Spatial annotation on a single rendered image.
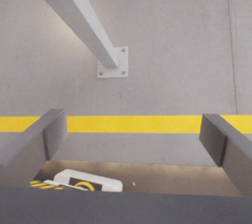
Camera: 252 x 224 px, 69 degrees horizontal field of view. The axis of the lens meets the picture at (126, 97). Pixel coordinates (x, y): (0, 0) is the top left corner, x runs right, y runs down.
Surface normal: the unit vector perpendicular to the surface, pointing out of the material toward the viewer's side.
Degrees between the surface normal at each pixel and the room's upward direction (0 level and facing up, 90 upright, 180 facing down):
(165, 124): 0
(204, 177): 0
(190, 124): 0
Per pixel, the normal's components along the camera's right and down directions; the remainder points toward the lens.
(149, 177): -0.15, -0.12
